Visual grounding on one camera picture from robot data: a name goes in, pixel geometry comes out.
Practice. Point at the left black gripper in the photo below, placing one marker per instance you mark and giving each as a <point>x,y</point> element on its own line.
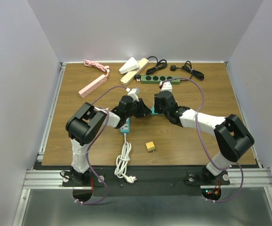
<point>143,110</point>

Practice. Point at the white triangular power strip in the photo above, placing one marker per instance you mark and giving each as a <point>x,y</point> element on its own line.
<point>130,65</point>

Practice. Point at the pink power strip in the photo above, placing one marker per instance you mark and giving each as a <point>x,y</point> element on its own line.
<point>92,86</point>

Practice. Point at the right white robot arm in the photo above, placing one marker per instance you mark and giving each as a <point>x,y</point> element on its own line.
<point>232,136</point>

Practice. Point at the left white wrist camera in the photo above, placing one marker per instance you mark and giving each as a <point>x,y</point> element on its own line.
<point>134,93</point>

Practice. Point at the green power strip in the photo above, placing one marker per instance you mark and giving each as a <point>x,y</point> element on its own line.
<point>149,79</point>

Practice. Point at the beige power strip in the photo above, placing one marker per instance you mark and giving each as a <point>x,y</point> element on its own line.
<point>126,79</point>

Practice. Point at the yellow cube plug adapter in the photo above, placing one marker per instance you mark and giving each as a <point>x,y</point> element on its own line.
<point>150,146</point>

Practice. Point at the teal rectangular power strip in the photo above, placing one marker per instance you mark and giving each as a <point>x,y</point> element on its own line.
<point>125,129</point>

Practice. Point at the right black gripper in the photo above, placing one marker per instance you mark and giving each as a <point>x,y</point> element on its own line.
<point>156,102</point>

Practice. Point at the left aluminium rail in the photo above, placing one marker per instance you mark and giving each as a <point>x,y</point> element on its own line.
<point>25,193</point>

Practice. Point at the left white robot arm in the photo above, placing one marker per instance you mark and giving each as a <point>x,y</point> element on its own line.
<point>85,126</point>

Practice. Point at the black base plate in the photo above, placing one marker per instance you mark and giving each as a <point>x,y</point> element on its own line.
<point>150,181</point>

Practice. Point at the right aluminium rail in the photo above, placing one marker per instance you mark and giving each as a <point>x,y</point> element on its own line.
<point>267,189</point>

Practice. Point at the aluminium rail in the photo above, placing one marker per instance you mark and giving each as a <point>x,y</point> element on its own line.
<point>25,193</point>
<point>267,189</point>

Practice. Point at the teal triangular power strip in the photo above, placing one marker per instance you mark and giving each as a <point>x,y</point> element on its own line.
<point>153,111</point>

